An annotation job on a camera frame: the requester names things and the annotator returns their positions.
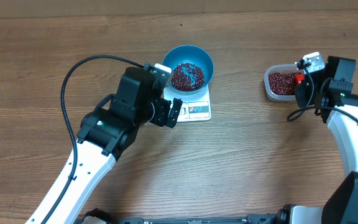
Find red measuring scoop blue handle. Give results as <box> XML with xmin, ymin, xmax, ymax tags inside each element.
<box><xmin>294</xmin><ymin>73</ymin><xmax>305</xmax><ymax>85</ymax></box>

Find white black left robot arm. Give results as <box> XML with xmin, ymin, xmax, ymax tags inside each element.
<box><xmin>28</xmin><ymin>63</ymin><xmax>182</xmax><ymax>223</ymax></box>

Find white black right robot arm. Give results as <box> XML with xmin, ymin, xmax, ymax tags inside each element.
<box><xmin>280</xmin><ymin>52</ymin><xmax>358</xmax><ymax>223</ymax></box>

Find white kitchen scale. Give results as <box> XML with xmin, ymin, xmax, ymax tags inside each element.
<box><xmin>163</xmin><ymin>85</ymin><xmax>211</xmax><ymax>123</ymax></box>

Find red beans in bowl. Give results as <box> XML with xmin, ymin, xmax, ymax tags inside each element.
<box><xmin>171</xmin><ymin>63</ymin><xmax>205</xmax><ymax>91</ymax></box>

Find blue bowl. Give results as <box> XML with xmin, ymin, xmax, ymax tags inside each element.
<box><xmin>162</xmin><ymin>45</ymin><xmax>214</xmax><ymax>93</ymax></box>

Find red beans in container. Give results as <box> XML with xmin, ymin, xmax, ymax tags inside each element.
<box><xmin>268</xmin><ymin>72</ymin><xmax>301</xmax><ymax>95</ymax></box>

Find clear plastic container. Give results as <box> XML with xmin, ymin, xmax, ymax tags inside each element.
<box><xmin>264</xmin><ymin>63</ymin><xmax>298</xmax><ymax>102</ymax></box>

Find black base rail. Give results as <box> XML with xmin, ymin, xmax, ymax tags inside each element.
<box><xmin>76</xmin><ymin>203</ymin><xmax>323</xmax><ymax>224</ymax></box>

